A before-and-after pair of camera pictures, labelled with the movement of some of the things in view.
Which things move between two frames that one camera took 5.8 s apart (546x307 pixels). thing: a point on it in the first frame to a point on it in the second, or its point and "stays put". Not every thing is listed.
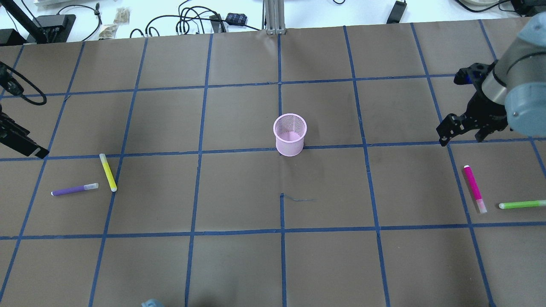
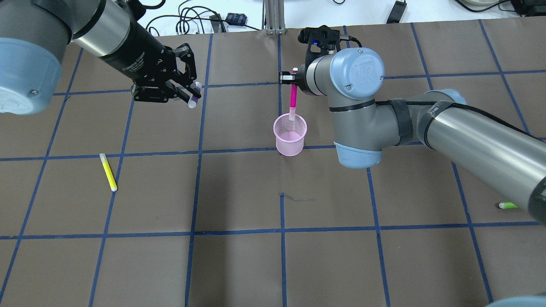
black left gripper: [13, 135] to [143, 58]
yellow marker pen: [108, 173] stays put
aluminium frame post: [273, 17] stays put
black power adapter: [397, 13] stays put
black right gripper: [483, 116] to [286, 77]
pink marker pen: [479, 201] to [293, 99]
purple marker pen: [85, 187] to [192, 103]
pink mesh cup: [289, 129] stays put
